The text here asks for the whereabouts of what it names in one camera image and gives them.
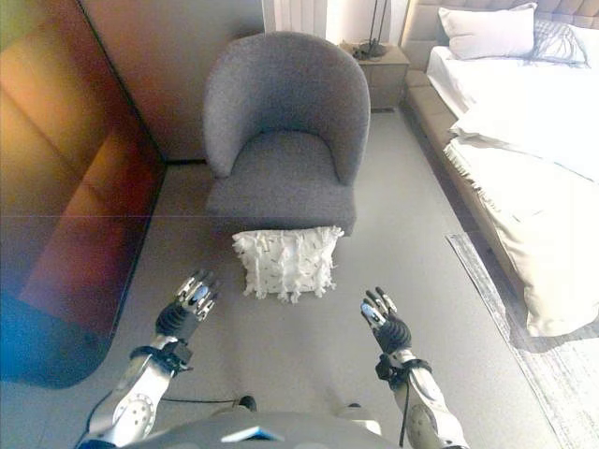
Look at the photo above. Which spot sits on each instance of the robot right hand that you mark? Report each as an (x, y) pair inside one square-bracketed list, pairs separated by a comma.
[(393, 334)]

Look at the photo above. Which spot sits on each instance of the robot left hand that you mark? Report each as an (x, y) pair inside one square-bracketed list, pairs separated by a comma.
[(175, 318)]

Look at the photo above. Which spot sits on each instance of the white fringed cushion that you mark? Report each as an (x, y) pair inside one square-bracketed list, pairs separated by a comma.
[(287, 264)]

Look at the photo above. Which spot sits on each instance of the robot right silver arm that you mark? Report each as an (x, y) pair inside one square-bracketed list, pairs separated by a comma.
[(430, 411)]

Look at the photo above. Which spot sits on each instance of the robot left silver arm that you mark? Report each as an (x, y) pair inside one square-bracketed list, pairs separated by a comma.
[(135, 402)]

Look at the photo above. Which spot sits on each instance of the robot right leg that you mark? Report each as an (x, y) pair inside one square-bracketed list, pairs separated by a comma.
[(358, 411)]

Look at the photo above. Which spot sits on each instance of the robot leg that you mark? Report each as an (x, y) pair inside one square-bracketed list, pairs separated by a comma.
[(248, 403), (358, 411)]

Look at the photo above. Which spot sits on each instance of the robot left leg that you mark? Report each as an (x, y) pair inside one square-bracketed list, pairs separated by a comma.
[(248, 403)]

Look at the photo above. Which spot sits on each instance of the grey robot torso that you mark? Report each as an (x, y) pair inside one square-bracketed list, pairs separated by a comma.
[(187, 432)]

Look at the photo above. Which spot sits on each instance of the grey patterned rug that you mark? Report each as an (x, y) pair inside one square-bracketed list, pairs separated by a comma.
[(552, 369)]

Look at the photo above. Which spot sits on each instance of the grey fabric armchair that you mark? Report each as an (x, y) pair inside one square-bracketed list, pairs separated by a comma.
[(285, 187)]

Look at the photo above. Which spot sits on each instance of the cream fringed blanket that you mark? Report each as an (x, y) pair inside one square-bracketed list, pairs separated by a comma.
[(538, 243)]

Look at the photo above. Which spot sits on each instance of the brown wooden wardrobe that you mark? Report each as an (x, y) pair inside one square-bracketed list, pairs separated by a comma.
[(61, 187)]

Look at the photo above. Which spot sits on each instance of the beige bedside table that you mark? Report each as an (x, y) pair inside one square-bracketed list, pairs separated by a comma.
[(386, 75)]

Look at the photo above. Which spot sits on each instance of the white bed duvet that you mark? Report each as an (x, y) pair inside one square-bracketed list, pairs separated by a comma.
[(524, 103)]

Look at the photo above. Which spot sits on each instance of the plain white pillow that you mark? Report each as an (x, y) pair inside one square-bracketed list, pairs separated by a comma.
[(491, 30)]

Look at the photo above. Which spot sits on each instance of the white ribbed radiator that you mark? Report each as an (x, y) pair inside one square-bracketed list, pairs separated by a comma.
[(292, 16)]

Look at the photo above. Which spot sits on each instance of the grey patterned fringed pillow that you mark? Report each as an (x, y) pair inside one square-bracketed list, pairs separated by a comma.
[(559, 44)]

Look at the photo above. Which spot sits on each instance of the beige upholstered bed frame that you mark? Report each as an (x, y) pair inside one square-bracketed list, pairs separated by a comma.
[(433, 117)]

